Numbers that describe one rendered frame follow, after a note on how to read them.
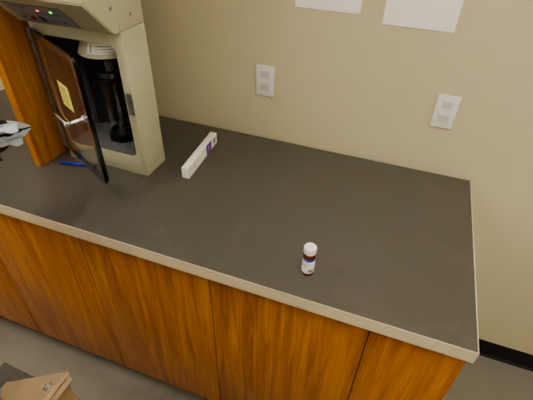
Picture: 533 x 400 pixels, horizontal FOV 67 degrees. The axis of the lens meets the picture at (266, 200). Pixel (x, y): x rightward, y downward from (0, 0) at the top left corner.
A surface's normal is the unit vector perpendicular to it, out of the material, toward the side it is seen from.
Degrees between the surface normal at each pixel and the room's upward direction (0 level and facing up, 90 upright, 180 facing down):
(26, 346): 0
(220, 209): 0
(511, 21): 90
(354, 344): 90
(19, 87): 90
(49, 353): 0
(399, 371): 90
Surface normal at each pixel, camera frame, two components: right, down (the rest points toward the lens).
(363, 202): 0.04, -0.77
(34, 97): 0.94, 0.24
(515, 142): -0.35, 0.58
